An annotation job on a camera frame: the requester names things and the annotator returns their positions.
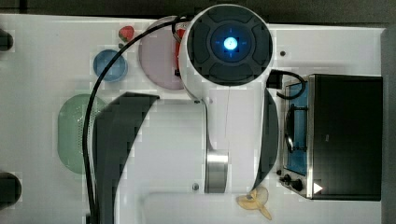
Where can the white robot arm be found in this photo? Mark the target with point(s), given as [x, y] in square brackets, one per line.
[154, 154]

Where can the red ketchup bottle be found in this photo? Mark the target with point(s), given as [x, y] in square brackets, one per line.
[178, 34]

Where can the dark cylinder bottom left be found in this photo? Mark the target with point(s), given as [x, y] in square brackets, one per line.
[10, 190]

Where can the lilac round plate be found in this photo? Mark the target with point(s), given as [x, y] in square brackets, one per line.
[157, 56]

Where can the black toaster oven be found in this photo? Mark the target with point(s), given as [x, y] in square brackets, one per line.
[332, 138]

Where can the green plastic strainer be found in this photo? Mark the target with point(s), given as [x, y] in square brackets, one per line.
[70, 130]

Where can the toy strawberry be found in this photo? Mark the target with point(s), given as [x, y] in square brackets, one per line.
[126, 33]

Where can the dark cylinder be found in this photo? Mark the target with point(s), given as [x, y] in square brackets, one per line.
[6, 40]
[10, 190]

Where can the dark cylinder top left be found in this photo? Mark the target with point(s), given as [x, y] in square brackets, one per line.
[6, 40]

